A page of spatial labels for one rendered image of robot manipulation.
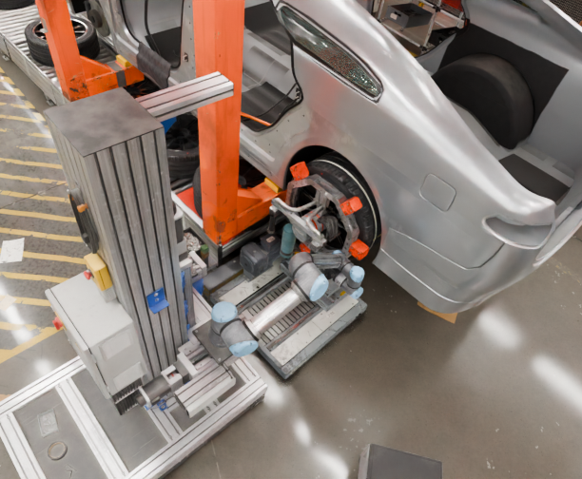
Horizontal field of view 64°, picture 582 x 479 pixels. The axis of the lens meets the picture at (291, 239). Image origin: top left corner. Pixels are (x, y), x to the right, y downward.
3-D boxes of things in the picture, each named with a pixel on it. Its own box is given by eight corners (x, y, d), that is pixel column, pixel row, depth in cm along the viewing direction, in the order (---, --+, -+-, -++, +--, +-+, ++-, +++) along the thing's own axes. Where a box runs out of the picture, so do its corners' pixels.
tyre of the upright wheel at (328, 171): (354, 257, 323) (412, 220, 266) (332, 274, 311) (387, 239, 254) (300, 181, 327) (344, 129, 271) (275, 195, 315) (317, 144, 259)
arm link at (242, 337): (224, 338, 217) (315, 266, 222) (241, 363, 210) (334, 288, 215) (215, 332, 207) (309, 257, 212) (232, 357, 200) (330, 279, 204)
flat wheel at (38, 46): (109, 42, 499) (106, 20, 481) (85, 73, 456) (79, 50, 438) (48, 32, 498) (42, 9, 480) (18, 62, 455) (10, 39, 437)
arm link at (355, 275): (343, 264, 241) (339, 277, 249) (357, 279, 236) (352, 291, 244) (355, 258, 245) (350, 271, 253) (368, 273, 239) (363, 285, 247)
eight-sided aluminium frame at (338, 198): (346, 270, 293) (367, 211, 252) (339, 276, 290) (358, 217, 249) (288, 220, 316) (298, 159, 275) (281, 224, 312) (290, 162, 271)
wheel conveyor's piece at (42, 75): (138, 89, 494) (132, 55, 465) (60, 116, 450) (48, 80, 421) (90, 49, 535) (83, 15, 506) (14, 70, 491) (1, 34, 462)
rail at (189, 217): (227, 257, 341) (227, 238, 324) (217, 263, 336) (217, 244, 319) (65, 98, 442) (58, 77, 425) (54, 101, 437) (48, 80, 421)
